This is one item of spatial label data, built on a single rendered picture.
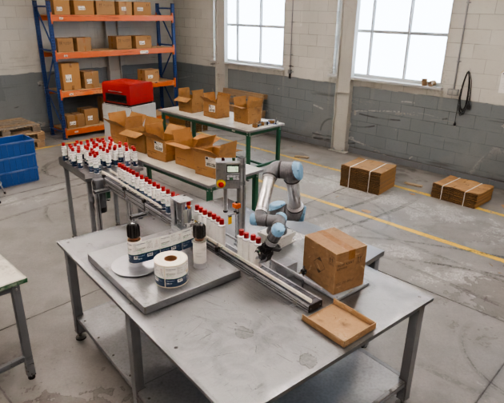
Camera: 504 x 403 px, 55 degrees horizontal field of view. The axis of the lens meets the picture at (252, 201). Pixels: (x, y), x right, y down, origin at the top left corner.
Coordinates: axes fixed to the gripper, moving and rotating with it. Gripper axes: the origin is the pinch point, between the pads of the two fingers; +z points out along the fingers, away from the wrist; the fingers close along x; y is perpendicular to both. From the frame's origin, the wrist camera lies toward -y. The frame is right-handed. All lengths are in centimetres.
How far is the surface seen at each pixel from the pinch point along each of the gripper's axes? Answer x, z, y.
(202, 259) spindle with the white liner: -20.5, 10.4, 29.6
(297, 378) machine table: 75, -31, 47
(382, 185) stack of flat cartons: -112, 159, -379
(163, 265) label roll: -21, 2, 59
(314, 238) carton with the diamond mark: 11.1, -27.8, -21.3
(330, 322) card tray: 59, -22, 3
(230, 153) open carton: -162, 82, -112
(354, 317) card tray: 62, -24, -11
